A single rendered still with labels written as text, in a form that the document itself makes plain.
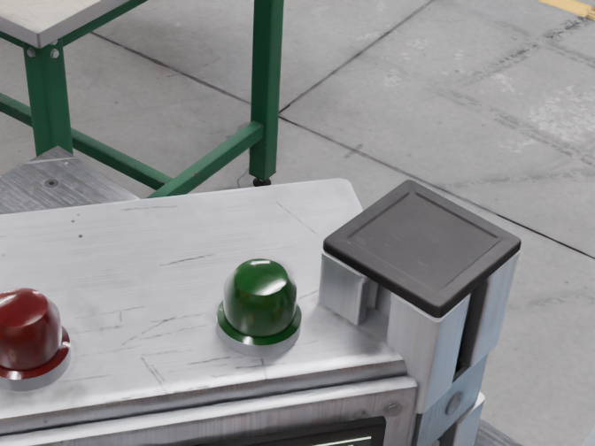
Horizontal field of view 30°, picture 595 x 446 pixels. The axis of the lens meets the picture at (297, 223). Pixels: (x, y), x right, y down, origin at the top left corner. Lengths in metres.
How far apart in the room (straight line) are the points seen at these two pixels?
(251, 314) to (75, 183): 1.14
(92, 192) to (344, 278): 1.12
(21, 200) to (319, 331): 1.12
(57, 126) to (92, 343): 1.73
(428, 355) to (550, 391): 2.07
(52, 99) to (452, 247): 1.72
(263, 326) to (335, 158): 2.59
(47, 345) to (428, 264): 0.11
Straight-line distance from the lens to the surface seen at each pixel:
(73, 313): 0.35
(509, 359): 2.44
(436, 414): 0.37
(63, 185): 1.46
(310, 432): 0.34
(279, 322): 0.33
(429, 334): 0.33
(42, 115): 2.05
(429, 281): 0.33
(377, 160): 2.92
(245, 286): 0.33
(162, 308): 0.35
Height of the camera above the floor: 1.72
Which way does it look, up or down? 40 degrees down
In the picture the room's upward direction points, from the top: 4 degrees clockwise
